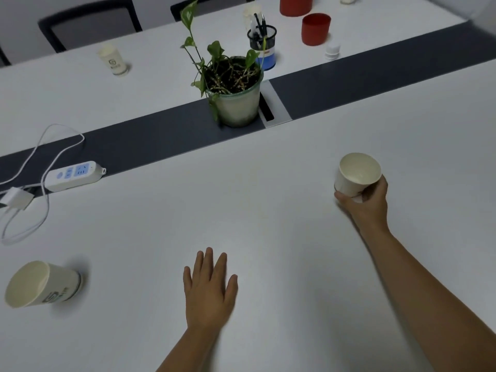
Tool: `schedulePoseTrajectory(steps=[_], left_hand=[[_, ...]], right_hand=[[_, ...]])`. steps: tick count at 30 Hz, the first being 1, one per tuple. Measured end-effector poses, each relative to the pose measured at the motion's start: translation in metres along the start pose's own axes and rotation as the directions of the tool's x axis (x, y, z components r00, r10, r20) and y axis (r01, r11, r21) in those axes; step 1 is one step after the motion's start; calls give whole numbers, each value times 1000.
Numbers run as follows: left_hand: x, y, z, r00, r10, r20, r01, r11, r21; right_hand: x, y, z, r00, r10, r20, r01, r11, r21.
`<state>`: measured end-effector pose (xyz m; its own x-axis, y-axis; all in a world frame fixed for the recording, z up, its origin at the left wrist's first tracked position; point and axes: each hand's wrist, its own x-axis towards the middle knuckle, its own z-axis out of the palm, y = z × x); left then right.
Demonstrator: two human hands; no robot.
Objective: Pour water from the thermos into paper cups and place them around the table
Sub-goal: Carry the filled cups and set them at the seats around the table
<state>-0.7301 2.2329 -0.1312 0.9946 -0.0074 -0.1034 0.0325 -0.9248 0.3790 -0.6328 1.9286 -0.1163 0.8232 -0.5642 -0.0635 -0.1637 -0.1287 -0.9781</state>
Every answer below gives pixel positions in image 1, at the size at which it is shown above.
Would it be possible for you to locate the person's left hand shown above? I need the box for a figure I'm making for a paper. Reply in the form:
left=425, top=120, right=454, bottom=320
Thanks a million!
left=182, top=246, right=239, bottom=332

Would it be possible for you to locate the person's right hand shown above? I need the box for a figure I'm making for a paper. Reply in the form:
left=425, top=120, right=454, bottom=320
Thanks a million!
left=334, top=175, right=390, bottom=237

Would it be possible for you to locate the red thermos lid cup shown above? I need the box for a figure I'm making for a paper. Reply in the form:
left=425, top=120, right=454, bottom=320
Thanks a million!
left=301, top=12, right=332, bottom=47

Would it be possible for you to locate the red thermos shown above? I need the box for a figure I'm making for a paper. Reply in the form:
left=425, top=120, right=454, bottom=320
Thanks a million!
left=278, top=0, right=314, bottom=17

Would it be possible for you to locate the person's right forearm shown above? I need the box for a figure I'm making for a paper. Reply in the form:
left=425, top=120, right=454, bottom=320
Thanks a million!
left=360, top=226, right=496, bottom=372

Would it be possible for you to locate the white conference table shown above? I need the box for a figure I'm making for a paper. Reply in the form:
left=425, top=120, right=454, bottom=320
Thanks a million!
left=0, top=0, right=496, bottom=372

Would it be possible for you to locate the potted green plant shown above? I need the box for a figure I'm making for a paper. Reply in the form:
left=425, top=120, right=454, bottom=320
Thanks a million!
left=179, top=0, right=265, bottom=128

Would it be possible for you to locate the white power strip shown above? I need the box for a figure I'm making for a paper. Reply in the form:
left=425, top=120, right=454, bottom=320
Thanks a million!
left=43, top=160, right=107, bottom=193

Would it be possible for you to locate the black mesh pen holder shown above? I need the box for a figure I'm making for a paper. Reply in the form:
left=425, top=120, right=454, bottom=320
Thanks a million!
left=247, top=25, right=278, bottom=71

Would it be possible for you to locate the white charger plug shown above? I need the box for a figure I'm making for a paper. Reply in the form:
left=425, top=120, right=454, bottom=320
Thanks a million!
left=1, top=187, right=35, bottom=210

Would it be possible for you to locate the silver table cable hatch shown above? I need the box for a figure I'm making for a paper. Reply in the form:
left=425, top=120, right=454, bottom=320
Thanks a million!
left=258, top=79, right=292, bottom=128

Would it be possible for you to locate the white charging cable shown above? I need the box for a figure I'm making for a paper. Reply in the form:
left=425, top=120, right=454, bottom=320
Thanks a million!
left=0, top=185, right=51, bottom=245

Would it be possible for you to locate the white power strip cord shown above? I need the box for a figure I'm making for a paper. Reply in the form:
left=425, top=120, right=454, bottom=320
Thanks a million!
left=0, top=123, right=85, bottom=189

